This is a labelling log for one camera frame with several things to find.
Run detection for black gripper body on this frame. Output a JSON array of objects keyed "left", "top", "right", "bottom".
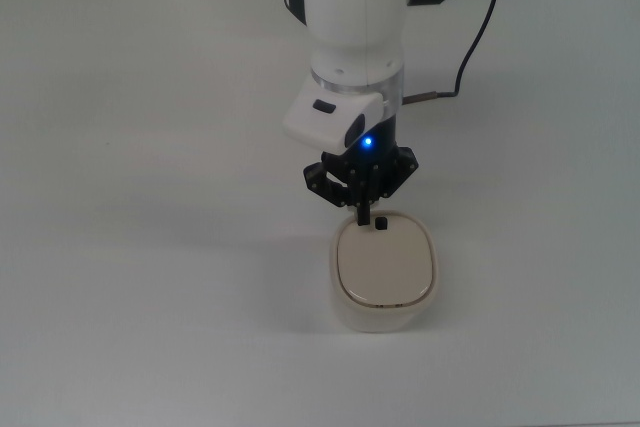
[{"left": 319, "top": 114, "right": 402, "bottom": 171}]

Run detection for small white trash can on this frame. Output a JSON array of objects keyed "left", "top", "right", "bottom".
[{"left": 329, "top": 207, "right": 441, "bottom": 334}]

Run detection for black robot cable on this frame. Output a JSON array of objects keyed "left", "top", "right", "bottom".
[{"left": 402, "top": 0, "right": 505, "bottom": 104}]

